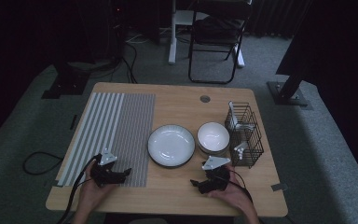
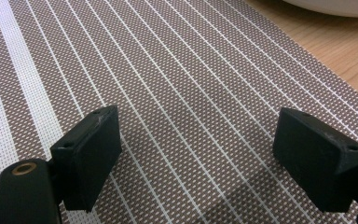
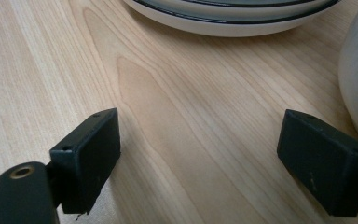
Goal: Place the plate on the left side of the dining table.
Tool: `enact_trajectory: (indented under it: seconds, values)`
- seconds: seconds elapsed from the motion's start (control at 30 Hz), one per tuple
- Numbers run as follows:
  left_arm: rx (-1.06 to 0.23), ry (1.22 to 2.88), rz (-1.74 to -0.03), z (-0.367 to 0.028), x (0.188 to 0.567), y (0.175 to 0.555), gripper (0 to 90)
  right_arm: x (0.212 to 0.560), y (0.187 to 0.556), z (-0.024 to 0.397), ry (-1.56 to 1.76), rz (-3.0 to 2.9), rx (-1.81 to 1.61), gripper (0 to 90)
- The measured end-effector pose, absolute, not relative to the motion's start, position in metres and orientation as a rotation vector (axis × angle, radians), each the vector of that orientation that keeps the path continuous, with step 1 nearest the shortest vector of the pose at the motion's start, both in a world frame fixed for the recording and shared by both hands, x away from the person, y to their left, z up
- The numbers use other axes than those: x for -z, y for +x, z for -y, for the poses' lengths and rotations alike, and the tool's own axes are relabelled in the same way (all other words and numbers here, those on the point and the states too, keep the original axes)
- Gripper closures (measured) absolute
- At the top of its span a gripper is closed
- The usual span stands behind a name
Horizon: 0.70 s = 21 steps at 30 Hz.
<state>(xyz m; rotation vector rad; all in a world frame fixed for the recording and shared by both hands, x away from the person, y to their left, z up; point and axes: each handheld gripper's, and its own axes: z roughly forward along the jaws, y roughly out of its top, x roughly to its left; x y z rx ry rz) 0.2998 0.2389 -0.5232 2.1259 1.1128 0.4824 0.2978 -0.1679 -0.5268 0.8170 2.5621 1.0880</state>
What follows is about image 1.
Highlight white floor cable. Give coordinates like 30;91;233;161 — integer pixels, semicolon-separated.
125;32;152;45

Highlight person's right hand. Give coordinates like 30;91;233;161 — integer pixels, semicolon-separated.
207;164;256;217

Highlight dark curtain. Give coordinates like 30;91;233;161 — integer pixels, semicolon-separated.
248;0;311;40

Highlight black wire basket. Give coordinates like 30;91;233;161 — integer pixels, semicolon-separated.
224;101;265;170

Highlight person's left hand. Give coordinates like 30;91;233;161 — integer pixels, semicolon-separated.
79;165;118;213

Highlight black metal stand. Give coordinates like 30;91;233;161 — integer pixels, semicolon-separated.
267;59;310;107

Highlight black floor cables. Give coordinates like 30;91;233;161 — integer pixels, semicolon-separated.
117;40;139;85

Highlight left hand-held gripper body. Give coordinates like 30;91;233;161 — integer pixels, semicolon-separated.
89;147;119;188

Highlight white desk frame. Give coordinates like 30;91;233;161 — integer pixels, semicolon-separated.
167;0;246;69

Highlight right hand-held gripper black cable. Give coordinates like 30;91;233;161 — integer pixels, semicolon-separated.
227;169;255;206

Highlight black cable loop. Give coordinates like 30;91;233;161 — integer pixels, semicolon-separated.
22;151;64;175

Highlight black folding chair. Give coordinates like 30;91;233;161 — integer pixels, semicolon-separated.
187;0;254;85

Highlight grey striped placemat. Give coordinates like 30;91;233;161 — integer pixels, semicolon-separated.
56;91;157;189

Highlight grey tape piece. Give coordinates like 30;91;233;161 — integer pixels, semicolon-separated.
270;182;289;192

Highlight black stand base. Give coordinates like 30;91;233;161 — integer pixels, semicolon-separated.
41;60;91;101

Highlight dark equipment cabinet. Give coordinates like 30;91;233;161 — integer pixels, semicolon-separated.
103;0;129;64

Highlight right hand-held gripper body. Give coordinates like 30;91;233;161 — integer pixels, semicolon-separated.
201;156;232;195

